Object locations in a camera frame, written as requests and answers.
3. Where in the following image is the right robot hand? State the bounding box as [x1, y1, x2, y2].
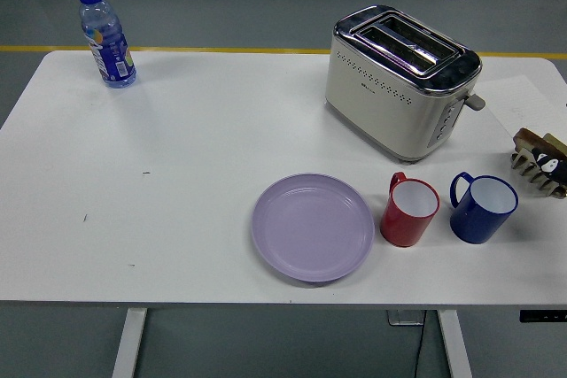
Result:
[529, 144, 567, 181]

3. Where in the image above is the purple plate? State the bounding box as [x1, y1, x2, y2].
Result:
[252, 173, 377, 284]

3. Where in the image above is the metal toast rack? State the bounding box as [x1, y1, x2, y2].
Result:
[509, 150, 567, 200]

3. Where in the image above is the grey toaster lever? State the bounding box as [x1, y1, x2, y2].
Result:
[462, 92, 487, 112]

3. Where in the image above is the blue mug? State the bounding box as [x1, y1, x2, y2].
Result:
[449, 171, 519, 245]

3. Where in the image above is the black table control panel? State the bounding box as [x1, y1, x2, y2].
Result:
[518, 308, 567, 323]

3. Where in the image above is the red mug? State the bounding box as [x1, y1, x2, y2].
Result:
[379, 171, 441, 248]

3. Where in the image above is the cream and chrome toaster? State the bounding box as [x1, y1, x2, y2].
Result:
[324, 4, 484, 165]

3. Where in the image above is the white table leg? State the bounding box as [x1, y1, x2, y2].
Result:
[436, 309, 474, 378]
[110, 306, 149, 378]

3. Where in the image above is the clear plastic holder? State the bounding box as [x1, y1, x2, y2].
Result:
[385, 309, 427, 328]

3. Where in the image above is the blue-capped water bottle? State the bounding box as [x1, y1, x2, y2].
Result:
[76, 0, 137, 89]

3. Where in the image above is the black cable under table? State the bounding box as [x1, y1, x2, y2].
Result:
[413, 310, 428, 378]

